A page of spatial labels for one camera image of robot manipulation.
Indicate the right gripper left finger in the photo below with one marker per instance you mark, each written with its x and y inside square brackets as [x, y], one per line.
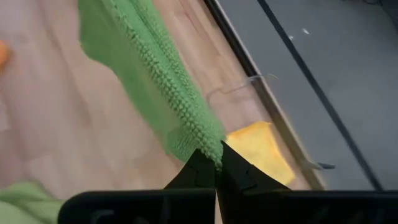
[155, 205]

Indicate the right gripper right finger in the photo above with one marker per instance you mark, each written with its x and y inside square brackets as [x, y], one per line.
[264, 205]

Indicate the yellow microfiber towel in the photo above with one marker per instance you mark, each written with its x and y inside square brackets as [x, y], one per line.
[261, 149]

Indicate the green microfiber towel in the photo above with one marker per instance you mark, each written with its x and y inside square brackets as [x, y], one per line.
[149, 68]

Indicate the orange microfiber towel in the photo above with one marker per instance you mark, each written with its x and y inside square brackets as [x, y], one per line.
[3, 53]

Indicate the lime microfiber towel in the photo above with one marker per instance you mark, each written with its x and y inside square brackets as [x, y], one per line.
[25, 205]

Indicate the black floor tape strip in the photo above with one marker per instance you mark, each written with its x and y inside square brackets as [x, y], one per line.
[319, 93]

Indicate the black aluminium table frame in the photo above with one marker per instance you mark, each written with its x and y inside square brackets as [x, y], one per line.
[235, 40]

